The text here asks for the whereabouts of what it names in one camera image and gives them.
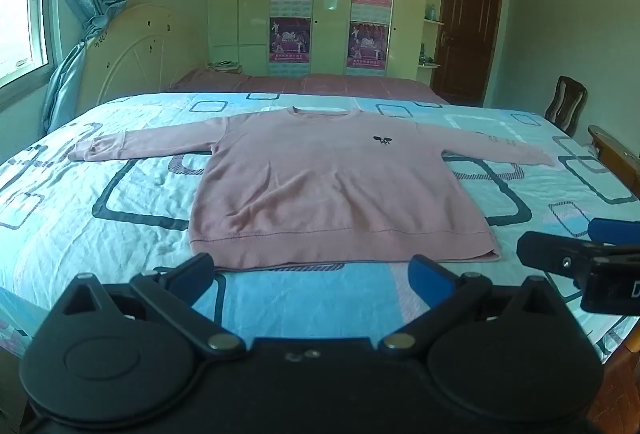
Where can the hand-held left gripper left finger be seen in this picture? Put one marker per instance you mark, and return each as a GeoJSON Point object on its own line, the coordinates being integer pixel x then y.
{"type": "Point", "coordinates": [192, 275]}

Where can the cream round headboard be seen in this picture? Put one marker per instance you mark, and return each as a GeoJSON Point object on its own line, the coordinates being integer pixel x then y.
{"type": "Point", "coordinates": [145, 54]}

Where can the blue bottle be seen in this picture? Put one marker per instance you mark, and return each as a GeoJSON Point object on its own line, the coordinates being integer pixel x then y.
{"type": "Point", "coordinates": [430, 12]}

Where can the stack of books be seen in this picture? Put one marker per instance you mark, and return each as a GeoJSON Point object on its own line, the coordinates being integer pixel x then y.
{"type": "Point", "coordinates": [225, 66]}

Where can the brown wooden door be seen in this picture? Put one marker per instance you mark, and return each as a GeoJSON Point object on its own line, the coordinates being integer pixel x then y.
{"type": "Point", "coordinates": [467, 29]}

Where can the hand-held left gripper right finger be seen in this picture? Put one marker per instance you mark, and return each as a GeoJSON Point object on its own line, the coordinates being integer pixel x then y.
{"type": "Point", "coordinates": [426, 275]}

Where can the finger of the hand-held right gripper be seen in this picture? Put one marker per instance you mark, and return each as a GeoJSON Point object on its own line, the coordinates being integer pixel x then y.
{"type": "Point", "coordinates": [617, 233]}
{"type": "Point", "coordinates": [547, 256]}

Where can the dark wooden chair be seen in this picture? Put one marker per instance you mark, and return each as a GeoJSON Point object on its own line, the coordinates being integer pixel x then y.
{"type": "Point", "coordinates": [565, 104]}

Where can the cream corner shelf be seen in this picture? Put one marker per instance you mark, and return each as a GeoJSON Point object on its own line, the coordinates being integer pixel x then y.
{"type": "Point", "coordinates": [434, 21]}

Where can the pink checked bedspread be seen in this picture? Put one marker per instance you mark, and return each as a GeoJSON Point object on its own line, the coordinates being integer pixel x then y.
{"type": "Point", "coordinates": [320, 84]}

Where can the wooden bed footboard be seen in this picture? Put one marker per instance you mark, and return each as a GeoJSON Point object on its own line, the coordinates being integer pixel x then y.
{"type": "Point", "coordinates": [617, 151]}

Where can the pink sweater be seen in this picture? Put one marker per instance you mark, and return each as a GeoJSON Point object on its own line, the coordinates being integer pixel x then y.
{"type": "Point", "coordinates": [330, 194]}

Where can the blue white patterned bed sheet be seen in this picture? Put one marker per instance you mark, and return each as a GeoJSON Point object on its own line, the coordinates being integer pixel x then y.
{"type": "Point", "coordinates": [100, 194]}

